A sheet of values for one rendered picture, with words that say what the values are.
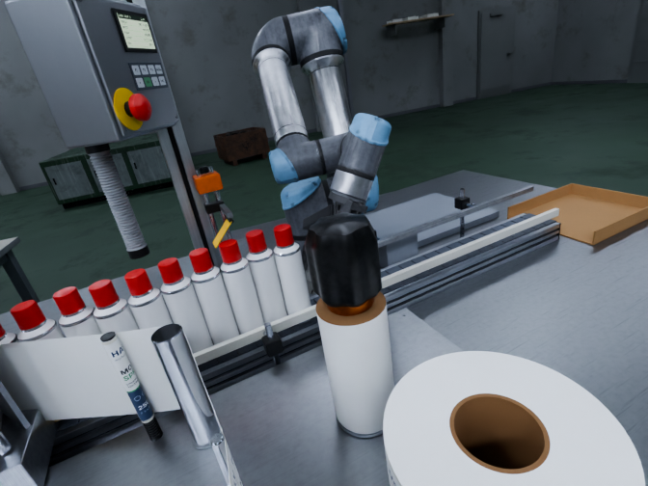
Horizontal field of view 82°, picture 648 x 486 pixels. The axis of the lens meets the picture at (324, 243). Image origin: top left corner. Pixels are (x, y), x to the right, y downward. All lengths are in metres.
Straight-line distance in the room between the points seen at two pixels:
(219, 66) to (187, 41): 0.78
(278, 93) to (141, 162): 5.87
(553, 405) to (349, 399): 0.23
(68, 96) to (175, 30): 9.06
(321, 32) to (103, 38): 0.56
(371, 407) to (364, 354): 0.09
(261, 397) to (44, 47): 0.58
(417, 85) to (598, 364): 10.46
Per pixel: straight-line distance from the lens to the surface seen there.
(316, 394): 0.63
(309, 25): 1.06
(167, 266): 0.66
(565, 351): 0.80
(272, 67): 0.98
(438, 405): 0.41
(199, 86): 9.60
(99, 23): 0.66
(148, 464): 0.65
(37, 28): 0.67
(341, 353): 0.46
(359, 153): 0.69
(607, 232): 1.21
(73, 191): 7.05
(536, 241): 1.11
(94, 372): 0.64
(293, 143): 0.80
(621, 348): 0.83
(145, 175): 6.74
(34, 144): 10.32
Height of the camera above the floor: 1.33
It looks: 24 degrees down
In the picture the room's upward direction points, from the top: 9 degrees counter-clockwise
